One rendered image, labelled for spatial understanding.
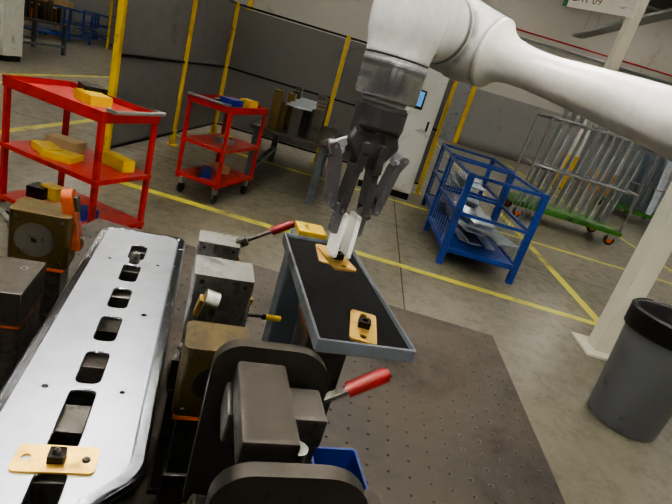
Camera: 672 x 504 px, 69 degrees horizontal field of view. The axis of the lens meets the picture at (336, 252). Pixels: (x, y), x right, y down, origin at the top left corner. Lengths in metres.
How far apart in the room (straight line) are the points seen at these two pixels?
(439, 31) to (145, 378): 0.62
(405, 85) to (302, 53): 7.46
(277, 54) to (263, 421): 7.87
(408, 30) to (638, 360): 2.82
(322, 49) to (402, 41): 7.42
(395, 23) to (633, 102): 0.29
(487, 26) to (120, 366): 0.71
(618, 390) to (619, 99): 2.86
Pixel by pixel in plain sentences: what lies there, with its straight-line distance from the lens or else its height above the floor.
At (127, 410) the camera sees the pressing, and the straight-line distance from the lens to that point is 0.72.
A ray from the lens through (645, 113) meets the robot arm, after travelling 0.59.
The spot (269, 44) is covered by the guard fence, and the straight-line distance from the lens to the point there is 8.23.
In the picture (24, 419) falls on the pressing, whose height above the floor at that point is 1.00.
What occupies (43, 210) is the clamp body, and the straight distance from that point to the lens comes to 1.14.
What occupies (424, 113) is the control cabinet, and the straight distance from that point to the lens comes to 7.25.
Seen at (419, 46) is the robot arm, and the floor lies 1.53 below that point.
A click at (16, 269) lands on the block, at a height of 1.03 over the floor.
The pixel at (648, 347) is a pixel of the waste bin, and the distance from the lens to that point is 3.25.
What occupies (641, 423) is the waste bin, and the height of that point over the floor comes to 0.12.
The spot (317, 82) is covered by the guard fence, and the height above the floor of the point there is 1.22.
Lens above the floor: 1.47
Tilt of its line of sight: 20 degrees down
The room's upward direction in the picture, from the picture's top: 17 degrees clockwise
